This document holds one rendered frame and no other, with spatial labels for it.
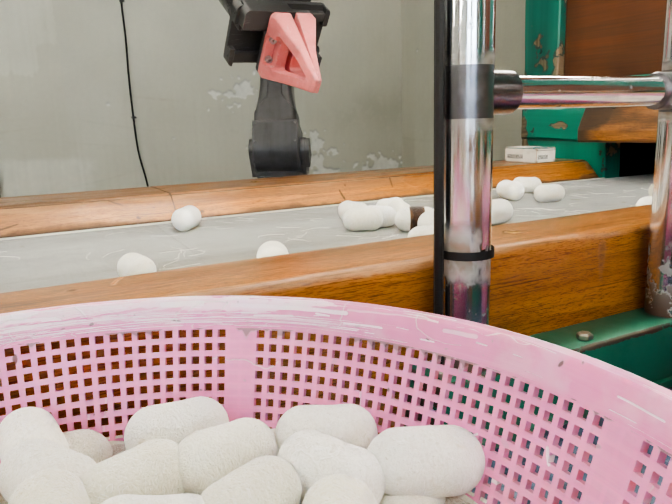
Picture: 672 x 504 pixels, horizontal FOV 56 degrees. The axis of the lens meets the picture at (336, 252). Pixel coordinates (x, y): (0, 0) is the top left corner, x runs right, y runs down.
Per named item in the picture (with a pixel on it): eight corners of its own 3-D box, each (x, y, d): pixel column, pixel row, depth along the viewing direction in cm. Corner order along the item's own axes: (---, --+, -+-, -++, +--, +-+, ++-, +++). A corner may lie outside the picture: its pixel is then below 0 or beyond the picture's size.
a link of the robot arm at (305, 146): (308, 137, 91) (311, 136, 96) (247, 139, 91) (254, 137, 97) (309, 181, 92) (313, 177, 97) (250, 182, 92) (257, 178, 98)
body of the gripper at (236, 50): (334, 11, 63) (303, -24, 67) (240, 7, 58) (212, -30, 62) (317, 68, 68) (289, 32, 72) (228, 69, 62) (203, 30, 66)
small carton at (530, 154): (504, 161, 89) (505, 147, 89) (523, 159, 91) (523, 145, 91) (536, 163, 84) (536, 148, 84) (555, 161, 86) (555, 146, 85)
